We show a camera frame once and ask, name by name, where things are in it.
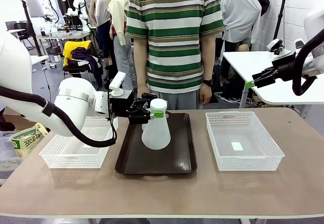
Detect black right arm cable sleeve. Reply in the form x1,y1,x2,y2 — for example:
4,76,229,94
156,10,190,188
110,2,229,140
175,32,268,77
292,28,324,97

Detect white table with grey leg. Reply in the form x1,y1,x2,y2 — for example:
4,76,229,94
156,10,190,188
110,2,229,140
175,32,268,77
222,51,324,109

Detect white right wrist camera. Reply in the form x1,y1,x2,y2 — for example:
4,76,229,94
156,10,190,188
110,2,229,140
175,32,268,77
266,39,292,58

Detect mannequin in white dress shirt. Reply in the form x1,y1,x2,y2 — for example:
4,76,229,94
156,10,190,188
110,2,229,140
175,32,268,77
221,0,263,52

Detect black office chair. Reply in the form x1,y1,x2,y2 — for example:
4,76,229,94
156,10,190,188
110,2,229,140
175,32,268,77
14,22,35,51

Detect black left arm cable sleeve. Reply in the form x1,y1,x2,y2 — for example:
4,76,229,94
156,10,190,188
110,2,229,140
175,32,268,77
0,86,118,148

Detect green yellow snack bag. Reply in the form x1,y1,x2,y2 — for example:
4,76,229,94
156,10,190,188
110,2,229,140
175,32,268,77
10,122,49,158

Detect white perforated basket with label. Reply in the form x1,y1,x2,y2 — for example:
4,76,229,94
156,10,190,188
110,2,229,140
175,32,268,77
205,111,286,172

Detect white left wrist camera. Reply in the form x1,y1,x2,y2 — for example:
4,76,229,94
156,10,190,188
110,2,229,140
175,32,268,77
108,71,127,97

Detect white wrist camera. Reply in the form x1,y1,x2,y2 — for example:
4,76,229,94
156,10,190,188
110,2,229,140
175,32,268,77
108,71,127,97
266,39,292,58

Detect cluttered background desk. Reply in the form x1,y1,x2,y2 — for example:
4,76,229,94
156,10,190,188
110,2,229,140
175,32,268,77
35,30,92,55

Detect person's left forearm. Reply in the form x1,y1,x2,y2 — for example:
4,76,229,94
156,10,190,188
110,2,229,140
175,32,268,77
202,33,218,82

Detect grey board screen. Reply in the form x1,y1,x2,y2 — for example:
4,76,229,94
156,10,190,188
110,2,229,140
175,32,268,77
24,0,45,18

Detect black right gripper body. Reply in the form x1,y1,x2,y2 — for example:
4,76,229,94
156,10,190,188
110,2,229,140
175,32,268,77
271,53,304,83

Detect mannequin in white tank top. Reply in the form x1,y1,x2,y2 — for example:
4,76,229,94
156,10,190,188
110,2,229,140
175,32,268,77
90,0,112,60

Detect brown cardboard box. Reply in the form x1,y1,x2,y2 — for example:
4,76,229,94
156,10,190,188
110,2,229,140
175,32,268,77
2,107,36,131

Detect white cable bundle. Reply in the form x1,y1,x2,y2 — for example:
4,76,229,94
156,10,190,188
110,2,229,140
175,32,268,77
214,91,241,104

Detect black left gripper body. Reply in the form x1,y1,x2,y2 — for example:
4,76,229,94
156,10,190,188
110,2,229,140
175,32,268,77
109,90,135,119

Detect white rectangular label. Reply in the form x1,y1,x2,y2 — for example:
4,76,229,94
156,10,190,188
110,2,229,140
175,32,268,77
230,141,245,151

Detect person's right hand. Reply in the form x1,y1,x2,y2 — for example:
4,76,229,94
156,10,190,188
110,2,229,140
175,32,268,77
137,87,150,100

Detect black tripod stand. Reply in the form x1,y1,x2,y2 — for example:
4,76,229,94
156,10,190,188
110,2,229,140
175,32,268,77
269,0,289,52
20,0,43,57

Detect person's left hand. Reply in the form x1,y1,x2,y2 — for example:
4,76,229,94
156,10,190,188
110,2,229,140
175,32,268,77
199,85,213,106

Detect person's right forearm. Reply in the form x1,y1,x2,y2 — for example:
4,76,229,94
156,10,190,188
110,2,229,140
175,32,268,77
132,36,149,92

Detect black arm cable sleeve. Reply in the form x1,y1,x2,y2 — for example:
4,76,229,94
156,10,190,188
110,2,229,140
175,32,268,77
0,86,118,148
292,28,324,97

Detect mannequin cream shirt grey trousers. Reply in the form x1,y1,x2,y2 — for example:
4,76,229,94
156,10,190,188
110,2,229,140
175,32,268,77
107,0,138,91

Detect black metal chair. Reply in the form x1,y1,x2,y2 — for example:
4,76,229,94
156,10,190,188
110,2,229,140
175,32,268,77
62,63,101,93

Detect dark purple garment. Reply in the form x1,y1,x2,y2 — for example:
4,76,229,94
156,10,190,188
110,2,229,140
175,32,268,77
70,47,103,87

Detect yellow garment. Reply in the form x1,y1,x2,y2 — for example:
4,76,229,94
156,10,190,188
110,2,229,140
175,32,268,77
62,41,92,67

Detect dark brown plastic tray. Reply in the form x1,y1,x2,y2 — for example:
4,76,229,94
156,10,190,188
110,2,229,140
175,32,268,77
114,110,198,176

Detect white perforated plastic basket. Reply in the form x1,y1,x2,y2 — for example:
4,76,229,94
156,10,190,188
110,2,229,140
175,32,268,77
38,116,119,169

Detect person in green striped shirt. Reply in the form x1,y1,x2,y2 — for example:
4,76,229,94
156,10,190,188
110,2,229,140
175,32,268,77
125,0,225,110

